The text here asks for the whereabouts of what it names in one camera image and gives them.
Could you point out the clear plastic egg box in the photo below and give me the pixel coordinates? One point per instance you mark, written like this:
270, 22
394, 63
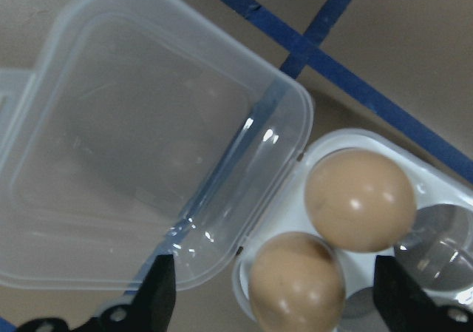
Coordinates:
129, 143

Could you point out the brown egg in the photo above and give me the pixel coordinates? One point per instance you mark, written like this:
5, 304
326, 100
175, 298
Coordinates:
295, 287
360, 199

